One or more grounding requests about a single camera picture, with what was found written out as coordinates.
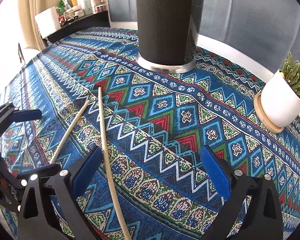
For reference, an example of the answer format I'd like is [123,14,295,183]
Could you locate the wooden chopstick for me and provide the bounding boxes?
[98,87,132,240]
[49,99,90,164]

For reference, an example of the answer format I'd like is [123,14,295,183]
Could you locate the white paper roll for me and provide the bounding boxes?
[34,7,61,38]

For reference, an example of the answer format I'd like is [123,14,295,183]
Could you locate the patterned blue tablecloth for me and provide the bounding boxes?
[0,28,300,239]

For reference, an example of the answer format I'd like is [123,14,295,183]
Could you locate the round wooden coaster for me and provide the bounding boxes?
[254,92,283,134]

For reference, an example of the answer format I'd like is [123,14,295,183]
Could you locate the beige curtain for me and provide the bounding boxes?
[18,0,57,51]

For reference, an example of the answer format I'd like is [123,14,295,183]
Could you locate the black side shelf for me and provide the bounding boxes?
[47,11,110,43]

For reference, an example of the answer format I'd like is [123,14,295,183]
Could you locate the succulent in white pot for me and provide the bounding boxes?
[260,52,300,128]

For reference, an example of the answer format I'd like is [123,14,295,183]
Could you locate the pale green bottle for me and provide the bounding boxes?
[83,0,93,15]

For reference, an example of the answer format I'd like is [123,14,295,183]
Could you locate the pink glass jar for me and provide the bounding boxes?
[90,0,108,14]

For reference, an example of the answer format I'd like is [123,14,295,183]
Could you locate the black cylindrical utensil holder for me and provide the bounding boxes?
[136,0,204,74]

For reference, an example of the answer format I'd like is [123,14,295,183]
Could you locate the grey upholstered sofa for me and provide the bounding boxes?
[108,0,300,70]

